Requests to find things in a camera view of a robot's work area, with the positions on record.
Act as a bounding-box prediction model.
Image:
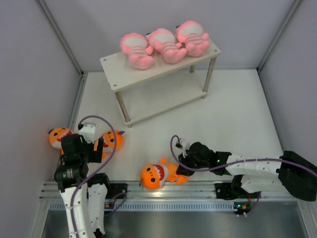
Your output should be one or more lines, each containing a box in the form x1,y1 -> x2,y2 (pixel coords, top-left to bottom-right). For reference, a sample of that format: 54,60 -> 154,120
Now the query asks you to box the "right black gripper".
177,149 -> 210,177

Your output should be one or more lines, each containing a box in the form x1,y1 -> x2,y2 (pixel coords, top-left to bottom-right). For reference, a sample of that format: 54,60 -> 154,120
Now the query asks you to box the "orange shark plush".
48,127 -> 72,150
140,157 -> 190,190
100,130 -> 125,159

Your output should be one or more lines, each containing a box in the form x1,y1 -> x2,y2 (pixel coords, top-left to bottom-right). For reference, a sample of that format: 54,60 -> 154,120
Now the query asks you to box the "orange shark plush front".
140,157 -> 190,190

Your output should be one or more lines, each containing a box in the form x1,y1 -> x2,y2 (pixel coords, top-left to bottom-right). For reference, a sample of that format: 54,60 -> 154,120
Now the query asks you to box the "pink plush toy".
176,20 -> 210,57
120,33 -> 154,70
146,28 -> 187,64

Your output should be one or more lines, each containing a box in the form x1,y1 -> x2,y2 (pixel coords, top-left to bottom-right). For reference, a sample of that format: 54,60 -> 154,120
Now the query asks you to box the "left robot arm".
54,134 -> 112,238

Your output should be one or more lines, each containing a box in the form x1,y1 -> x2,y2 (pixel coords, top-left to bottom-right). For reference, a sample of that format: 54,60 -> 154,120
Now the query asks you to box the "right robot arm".
175,140 -> 317,202

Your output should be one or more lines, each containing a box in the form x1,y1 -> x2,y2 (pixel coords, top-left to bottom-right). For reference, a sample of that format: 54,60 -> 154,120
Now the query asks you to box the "white two-tier shelf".
100,43 -> 220,127

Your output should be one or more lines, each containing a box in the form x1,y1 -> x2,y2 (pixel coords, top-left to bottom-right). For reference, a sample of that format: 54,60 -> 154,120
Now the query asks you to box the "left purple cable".
69,115 -> 128,238

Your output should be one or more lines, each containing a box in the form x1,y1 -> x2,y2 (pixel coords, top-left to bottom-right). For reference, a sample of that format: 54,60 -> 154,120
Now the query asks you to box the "purple cable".
170,134 -> 317,216
69,115 -> 128,238

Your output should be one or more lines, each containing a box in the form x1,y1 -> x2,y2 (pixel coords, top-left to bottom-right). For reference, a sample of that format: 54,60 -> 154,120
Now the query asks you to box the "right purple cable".
170,134 -> 317,216

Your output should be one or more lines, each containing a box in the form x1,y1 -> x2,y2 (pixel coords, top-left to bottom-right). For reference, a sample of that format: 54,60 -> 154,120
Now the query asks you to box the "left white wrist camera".
78,123 -> 96,143

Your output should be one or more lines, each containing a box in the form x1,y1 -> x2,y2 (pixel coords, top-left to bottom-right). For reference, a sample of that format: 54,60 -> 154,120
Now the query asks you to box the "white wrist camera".
78,123 -> 96,143
175,138 -> 190,158

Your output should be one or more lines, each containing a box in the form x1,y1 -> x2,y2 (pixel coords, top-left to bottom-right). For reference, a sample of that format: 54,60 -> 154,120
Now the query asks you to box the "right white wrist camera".
175,138 -> 190,158

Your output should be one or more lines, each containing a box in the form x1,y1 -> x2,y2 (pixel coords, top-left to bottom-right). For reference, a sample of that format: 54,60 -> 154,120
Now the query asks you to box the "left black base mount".
106,183 -> 128,199

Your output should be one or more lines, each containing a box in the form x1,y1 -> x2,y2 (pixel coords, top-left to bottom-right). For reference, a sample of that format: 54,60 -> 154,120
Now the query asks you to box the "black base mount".
106,183 -> 128,199
215,182 -> 260,200

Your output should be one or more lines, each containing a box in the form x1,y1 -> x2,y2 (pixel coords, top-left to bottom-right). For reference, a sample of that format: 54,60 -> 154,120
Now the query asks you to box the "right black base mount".
215,182 -> 260,200

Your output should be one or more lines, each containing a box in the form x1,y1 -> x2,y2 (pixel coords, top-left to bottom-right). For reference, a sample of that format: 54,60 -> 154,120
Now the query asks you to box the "aluminium front rail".
39,181 -> 298,201

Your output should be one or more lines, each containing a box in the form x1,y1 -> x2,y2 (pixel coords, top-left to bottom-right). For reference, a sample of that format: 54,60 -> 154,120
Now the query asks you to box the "grey slotted cable duct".
49,200 -> 236,211

